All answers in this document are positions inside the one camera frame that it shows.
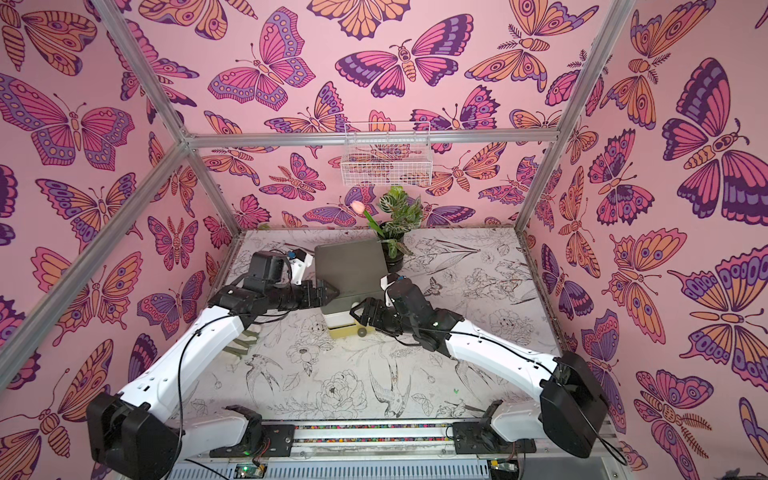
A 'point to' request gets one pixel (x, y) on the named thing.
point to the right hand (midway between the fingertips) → (352, 321)
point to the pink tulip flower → (359, 207)
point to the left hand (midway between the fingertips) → (331, 291)
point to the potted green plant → (403, 214)
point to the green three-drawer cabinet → (356, 270)
